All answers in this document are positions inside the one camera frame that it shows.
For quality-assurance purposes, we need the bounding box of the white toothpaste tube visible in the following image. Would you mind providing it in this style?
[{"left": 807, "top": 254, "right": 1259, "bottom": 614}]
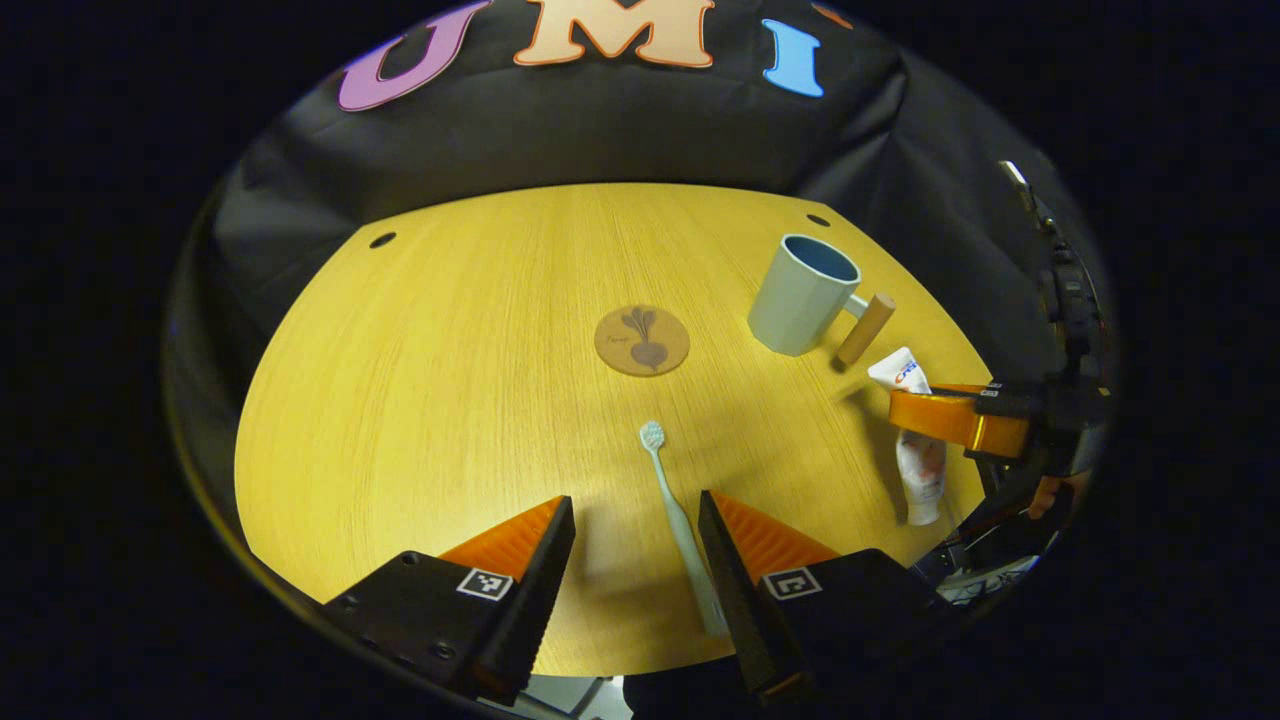
[{"left": 867, "top": 346, "right": 948, "bottom": 527}]

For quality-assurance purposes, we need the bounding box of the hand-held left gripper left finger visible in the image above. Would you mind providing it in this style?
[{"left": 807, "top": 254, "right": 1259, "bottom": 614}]
[{"left": 322, "top": 495, "right": 577, "bottom": 706}]

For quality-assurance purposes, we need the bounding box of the black backdrop cloth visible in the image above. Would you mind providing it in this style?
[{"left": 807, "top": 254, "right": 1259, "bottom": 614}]
[{"left": 165, "top": 0, "right": 1111, "bottom": 521}]

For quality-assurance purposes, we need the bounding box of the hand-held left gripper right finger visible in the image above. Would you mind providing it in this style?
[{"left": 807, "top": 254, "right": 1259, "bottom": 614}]
[{"left": 697, "top": 490, "right": 951, "bottom": 706}]

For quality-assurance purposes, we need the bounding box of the round brown cork coaster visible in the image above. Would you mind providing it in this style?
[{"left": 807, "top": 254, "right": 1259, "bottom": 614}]
[{"left": 594, "top": 305, "right": 691, "bottom": 377}]

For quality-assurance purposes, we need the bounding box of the pale grey toothbrush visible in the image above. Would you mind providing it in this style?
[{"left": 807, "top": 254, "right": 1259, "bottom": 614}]
[{"left": 639, "top": 420, "right": 729, "bottom": 638}]

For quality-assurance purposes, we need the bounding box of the pale blue cup wooden handle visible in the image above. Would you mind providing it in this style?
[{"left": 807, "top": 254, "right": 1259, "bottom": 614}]
[{"left": 747, "top": 233, "right": 897, "bottom": 367}]

